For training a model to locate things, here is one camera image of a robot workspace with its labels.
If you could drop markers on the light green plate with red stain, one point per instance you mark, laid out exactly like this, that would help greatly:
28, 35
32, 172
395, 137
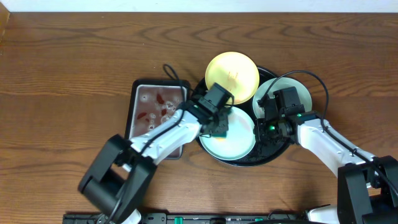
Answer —
284, 82

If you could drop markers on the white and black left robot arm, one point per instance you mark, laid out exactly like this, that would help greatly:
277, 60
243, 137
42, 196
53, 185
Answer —
120, 174

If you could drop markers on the green scouring sponge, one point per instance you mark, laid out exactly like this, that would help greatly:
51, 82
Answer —
219, 135

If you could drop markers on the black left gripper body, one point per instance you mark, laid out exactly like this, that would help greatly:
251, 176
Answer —
221, 123

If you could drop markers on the yellow round plate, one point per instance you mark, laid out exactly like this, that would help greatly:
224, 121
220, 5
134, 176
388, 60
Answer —
236, 73

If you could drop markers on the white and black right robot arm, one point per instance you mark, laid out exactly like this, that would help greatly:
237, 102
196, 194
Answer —
367, 184

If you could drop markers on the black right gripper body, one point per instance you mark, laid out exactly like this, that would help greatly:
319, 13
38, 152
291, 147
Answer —
271, 130

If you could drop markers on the black rectangular soapy water tray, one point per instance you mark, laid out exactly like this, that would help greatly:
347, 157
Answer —
152, 103

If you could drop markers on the black round tray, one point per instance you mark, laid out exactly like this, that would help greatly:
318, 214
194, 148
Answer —
261, 153

